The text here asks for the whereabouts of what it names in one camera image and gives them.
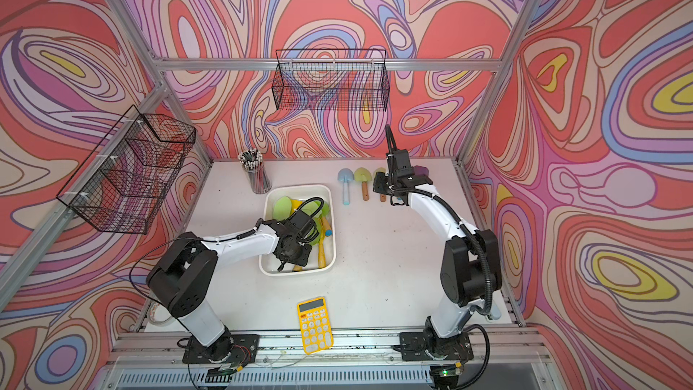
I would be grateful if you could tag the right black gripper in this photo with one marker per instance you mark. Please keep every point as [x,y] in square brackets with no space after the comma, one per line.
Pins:
[378,183]

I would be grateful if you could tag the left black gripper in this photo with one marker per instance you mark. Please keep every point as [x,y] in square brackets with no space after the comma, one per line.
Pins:
[304,262]

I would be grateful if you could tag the purple shovel pink handle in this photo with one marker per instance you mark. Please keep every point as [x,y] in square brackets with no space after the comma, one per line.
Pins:
[421,171]

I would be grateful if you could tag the light blue shovel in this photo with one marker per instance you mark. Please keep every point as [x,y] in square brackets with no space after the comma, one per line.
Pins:
[346,177]

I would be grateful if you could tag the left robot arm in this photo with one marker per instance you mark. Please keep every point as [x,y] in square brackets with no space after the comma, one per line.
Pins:
[181,279]

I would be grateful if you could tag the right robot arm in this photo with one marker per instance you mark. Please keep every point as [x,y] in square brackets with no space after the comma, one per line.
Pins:
[470,271]

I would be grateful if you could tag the white storage box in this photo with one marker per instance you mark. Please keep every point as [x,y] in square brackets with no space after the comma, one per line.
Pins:
[313,196]

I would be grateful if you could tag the pencil cup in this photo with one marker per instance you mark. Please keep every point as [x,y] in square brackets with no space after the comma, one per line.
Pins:
[254,166]

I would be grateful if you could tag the yellow calculator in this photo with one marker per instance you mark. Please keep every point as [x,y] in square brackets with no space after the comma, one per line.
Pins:
[315,326]

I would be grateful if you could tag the light blue stapler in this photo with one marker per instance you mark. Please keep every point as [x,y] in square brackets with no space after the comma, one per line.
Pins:
[494,314]

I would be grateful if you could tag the green shovel yellow handle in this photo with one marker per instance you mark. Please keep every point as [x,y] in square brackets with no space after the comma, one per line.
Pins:
[324,218]

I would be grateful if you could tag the back black wire basket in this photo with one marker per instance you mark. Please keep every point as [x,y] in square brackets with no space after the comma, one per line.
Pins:
[320,79]

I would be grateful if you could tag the black wire basket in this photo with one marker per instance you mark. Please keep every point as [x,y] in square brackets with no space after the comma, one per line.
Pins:
[132,179]
[320,79]

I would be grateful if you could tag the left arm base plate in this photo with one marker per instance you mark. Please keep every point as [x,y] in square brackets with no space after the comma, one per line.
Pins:
[235,349]

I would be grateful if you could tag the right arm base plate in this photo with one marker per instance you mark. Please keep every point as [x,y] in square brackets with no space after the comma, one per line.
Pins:
[426,346]

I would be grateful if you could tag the left black wire basket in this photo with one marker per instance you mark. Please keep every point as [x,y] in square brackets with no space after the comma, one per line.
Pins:
[132,179]

